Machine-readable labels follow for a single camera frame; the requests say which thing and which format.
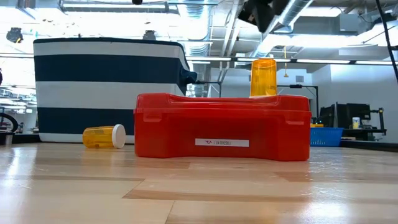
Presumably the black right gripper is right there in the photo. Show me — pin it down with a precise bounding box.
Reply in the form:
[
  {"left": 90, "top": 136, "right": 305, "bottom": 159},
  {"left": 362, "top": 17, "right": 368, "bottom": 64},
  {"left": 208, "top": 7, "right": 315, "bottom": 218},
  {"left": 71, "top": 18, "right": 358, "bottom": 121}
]
[{"left": 238, "top": 0, "right": 292, "bottom": 34}]

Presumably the orange pill bottle white cap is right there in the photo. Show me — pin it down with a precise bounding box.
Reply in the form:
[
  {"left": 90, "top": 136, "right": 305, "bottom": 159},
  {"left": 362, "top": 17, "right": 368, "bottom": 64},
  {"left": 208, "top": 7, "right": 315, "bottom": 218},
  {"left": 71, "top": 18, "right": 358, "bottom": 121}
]
[
  {"left": 81, "top": 123, "right": 127, "bottom": 149},
  {"left": 249, "top": 58, "right": 279, "bottom": 99}
]

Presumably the red first aid kit case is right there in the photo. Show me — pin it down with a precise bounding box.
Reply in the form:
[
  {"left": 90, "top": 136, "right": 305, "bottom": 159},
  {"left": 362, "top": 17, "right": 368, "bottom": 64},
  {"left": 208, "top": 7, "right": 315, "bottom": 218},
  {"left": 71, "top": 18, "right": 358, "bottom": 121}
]
[{"left": 133, "top": 92, "right": 313, "bottom": 162}]

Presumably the small blue plastic bin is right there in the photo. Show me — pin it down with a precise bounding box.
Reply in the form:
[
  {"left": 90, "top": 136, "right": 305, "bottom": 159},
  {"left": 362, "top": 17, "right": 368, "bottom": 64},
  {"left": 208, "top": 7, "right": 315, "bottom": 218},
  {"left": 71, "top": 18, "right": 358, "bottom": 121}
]
[{"left": 309, "top": 126, "right": 345, "bottom": 147}]

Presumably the navy white striped fabric basket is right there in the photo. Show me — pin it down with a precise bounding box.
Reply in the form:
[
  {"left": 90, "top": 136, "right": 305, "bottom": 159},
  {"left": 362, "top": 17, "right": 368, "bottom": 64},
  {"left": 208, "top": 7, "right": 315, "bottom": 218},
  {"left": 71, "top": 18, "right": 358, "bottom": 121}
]
[{"left": 32, "top": 37, "right": 198, "bottom": 145}]

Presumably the grey air handling unit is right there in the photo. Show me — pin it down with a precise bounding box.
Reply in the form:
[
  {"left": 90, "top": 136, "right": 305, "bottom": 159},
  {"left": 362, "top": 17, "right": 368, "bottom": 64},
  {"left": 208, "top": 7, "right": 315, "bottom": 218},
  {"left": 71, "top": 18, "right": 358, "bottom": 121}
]
[{"left": 292, "top": 14, "right": 374, "bottom": 35}]

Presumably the small black ceiling device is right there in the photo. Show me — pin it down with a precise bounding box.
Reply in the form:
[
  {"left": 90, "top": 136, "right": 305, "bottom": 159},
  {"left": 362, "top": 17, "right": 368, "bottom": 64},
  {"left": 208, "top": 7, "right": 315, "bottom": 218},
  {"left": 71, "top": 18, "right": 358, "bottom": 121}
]
[{"left": 142, "top": 29, "right": 157, "bottom": 41}]

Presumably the black background monitor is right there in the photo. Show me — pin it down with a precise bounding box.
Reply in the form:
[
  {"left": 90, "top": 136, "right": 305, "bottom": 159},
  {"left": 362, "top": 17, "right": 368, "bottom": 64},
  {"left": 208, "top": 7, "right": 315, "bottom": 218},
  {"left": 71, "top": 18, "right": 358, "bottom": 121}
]
[{"left": 336, "top": 103, "right": 372, "bottom": 129}]

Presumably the black background workstation desk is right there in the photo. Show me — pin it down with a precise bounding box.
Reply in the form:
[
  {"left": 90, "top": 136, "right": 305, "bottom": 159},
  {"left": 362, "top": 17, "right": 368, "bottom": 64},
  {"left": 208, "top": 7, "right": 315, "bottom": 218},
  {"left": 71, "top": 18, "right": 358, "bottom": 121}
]
[{"left": 340, "top": 128, "right": 388, "bottom": 142}]

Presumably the silver ventilation duct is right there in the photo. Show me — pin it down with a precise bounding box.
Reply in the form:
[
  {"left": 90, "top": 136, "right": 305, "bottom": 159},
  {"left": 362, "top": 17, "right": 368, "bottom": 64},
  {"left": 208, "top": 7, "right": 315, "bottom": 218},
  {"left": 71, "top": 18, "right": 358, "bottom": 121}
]
[{"left": 248, "top": 0, "right": 315, "bottom": 58}]

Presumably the yellow hanging cord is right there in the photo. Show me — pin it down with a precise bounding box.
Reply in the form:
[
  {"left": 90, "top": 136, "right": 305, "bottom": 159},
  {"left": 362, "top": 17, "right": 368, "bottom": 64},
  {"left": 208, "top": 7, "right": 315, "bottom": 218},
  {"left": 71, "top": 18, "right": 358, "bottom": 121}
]
[{"left": 282, "top": 45, "right": 289, "bottom": 78}]

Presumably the black metal stand frame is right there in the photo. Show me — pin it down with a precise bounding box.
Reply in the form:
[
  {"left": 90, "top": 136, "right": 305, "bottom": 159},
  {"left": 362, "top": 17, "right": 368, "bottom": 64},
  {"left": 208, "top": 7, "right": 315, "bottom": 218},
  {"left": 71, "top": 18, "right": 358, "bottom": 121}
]
[{"left": 274, "top": 83, "right": 320, "bottom": 118}]

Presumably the black round cord reel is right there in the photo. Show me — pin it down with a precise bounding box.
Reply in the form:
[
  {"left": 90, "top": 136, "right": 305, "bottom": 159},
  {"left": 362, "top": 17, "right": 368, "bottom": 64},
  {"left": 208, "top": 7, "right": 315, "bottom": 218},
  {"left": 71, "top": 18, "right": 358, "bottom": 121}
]
[{"left": 6, "top": 27, "right": 24, "bottom": 44}]

